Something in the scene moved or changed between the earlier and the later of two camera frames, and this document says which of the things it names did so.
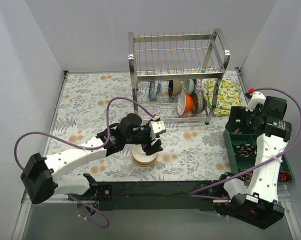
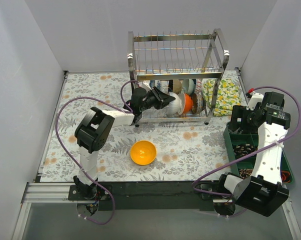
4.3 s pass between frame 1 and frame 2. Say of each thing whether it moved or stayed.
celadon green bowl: stayed
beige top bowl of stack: stayed
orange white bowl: stayed
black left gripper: moved
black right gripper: stayed
